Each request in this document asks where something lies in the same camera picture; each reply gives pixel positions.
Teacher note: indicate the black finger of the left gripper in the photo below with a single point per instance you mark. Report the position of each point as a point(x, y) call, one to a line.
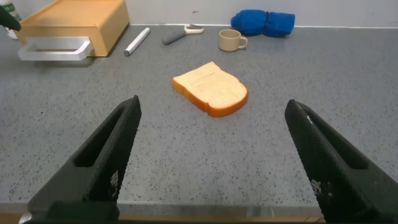
point(8, 20)

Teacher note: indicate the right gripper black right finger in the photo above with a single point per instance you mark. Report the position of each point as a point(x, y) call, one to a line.
point(339, 174)

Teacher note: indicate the rolled blue cloth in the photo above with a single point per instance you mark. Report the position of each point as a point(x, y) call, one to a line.
point(264, 23)

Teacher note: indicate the beige cup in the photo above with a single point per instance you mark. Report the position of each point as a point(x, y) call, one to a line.
point(228, 40)

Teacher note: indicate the white pen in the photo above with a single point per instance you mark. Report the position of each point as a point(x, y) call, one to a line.
point(136, 42)

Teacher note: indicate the white milk bottle green label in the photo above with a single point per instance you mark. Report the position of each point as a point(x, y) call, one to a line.
point(12, 9)

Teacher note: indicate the white bread slice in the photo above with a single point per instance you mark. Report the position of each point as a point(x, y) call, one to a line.
point(214, 88)

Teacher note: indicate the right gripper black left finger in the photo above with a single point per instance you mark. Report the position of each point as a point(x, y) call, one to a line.
point(105, 161)

